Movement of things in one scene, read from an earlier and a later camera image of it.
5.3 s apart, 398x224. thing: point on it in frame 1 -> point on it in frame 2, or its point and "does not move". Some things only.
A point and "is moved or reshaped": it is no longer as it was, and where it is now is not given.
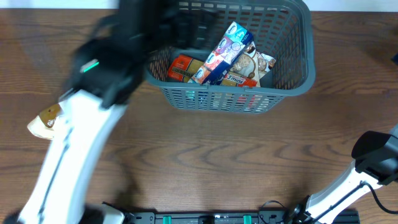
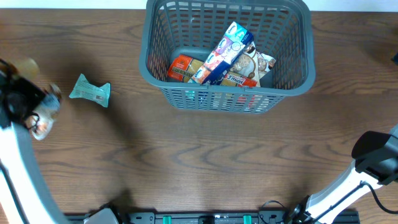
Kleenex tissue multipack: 232,44 does not move
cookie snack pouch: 265,63 does not move
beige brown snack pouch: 43,126 is moved or reshaped
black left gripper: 186,38 -> 35,93
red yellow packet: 183,68 does not move
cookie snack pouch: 247,65 does not move
